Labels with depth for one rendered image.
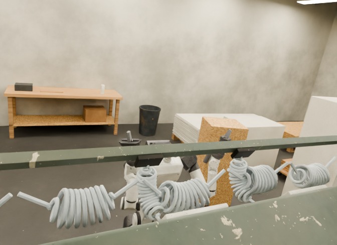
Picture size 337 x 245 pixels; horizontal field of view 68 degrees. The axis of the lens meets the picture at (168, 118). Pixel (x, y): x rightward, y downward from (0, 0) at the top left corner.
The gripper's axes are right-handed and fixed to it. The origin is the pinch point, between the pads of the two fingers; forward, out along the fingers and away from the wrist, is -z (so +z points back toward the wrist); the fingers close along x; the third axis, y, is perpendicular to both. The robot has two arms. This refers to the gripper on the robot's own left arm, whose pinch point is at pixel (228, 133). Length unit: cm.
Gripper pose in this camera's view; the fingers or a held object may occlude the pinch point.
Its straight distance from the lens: 178.2
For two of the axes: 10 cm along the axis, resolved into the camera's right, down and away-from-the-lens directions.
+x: -5.0, 0.0, -8.7
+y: -7.7, -4.7, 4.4
